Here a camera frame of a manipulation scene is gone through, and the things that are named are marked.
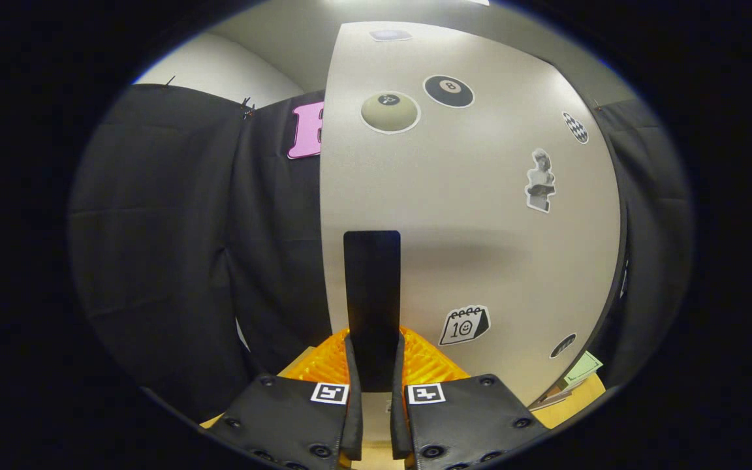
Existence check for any brown book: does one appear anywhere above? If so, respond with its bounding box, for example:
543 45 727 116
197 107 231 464
539 382 579 402

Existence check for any black cabinet door handle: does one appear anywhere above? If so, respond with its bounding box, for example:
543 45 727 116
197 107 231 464
343 230 401 394

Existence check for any grey book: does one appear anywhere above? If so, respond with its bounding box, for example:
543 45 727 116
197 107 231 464
527 392 572 412

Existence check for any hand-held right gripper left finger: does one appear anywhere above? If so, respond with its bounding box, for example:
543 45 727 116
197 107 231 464
206 330 364 470

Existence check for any black backdrop cloth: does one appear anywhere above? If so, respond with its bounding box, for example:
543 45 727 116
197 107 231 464
69 85 693 425

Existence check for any white cabinet door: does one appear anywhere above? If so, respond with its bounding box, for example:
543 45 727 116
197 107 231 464
319 22 626 409

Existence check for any green book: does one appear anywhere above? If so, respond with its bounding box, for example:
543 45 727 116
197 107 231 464
562 351 604 386

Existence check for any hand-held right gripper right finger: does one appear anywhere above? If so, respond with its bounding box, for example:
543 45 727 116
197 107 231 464
390 330 550 470

